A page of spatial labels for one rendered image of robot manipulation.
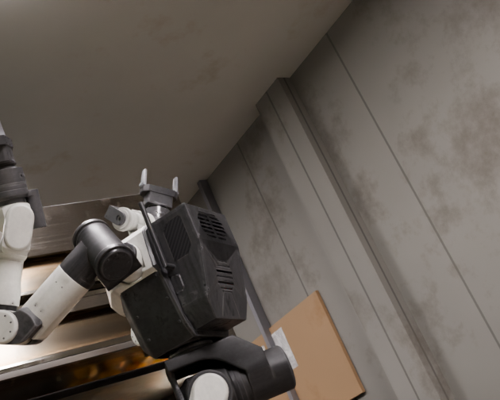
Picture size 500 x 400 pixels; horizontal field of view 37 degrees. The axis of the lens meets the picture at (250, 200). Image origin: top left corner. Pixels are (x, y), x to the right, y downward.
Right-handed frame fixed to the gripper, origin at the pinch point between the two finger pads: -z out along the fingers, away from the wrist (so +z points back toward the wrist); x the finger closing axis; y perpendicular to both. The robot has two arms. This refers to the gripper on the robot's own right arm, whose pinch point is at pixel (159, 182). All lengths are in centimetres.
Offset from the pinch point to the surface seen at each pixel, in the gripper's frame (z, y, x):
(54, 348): 37, 72, 9
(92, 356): 43, 57, -1
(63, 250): -5, 78, 9
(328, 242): -83, 157, -176
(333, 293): -61, 181, -196
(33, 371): 51, 58, 18
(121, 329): 26, 73, -16
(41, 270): 5, 79, 16
